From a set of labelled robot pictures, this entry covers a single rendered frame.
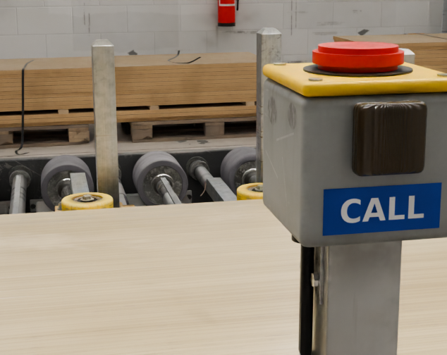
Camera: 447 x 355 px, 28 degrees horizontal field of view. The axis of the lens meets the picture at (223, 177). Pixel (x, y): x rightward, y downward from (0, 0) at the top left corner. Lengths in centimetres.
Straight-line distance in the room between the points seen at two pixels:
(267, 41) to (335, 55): 112
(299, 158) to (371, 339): 10
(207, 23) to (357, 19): 135
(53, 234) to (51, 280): 18
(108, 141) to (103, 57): 14
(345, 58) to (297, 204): 6
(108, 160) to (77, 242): 31
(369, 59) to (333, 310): 11
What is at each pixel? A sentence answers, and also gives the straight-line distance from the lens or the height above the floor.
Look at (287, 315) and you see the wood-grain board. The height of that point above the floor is 90.
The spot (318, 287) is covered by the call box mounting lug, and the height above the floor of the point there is 112.
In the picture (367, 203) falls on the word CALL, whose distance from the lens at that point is 37.
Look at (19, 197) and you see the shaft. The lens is 177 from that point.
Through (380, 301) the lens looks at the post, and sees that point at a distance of 41.
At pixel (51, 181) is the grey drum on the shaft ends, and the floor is 82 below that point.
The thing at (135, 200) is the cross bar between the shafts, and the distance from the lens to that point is 200.
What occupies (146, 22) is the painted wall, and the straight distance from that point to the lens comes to 758.
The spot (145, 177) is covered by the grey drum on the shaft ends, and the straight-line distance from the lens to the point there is 188.
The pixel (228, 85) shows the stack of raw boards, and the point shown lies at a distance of 643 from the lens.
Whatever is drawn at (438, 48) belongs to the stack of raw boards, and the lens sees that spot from 690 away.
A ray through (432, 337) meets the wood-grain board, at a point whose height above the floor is 90.
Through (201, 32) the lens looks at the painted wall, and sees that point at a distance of 765.
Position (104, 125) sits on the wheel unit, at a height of 100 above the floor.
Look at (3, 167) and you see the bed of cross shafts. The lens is 202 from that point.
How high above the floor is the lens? 127
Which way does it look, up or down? 14 degrees down
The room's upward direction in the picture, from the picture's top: straight up
